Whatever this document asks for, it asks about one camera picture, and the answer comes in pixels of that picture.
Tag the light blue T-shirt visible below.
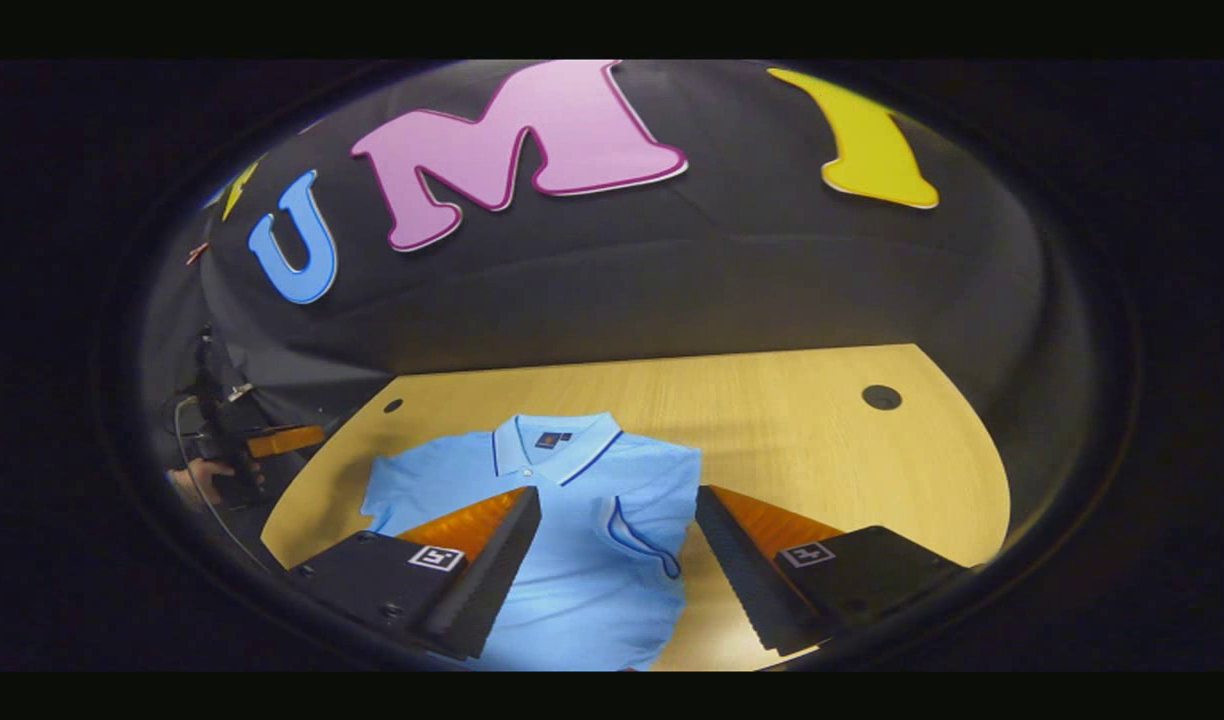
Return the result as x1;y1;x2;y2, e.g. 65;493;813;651
360;412;704;672

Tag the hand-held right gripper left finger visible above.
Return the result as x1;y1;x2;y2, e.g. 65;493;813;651
288;486;543;662

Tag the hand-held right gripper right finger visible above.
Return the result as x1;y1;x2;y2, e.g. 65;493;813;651
695;485;970;658

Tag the black backdrop cloth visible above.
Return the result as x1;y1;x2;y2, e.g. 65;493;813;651
137;60;1133;541

